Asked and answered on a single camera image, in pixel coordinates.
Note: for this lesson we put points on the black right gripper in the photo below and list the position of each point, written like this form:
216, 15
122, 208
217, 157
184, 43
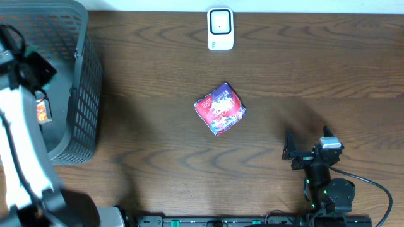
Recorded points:
306, 158

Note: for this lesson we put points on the red purple snack packet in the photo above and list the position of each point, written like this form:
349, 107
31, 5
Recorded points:
220, 109

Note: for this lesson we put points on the orange small box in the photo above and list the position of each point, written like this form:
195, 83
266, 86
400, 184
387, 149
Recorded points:
44, 114

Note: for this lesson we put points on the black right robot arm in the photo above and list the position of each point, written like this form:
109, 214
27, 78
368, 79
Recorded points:
331, 198

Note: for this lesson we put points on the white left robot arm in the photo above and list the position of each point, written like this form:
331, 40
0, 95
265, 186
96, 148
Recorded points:
35, 195

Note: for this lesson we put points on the white barcode scanner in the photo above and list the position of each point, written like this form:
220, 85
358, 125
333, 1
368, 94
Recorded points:
220, 23

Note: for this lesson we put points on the grey plastic basket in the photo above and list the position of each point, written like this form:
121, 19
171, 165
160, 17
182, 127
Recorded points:
57, 30

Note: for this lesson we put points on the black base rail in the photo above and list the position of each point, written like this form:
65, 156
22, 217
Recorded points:
276, 220

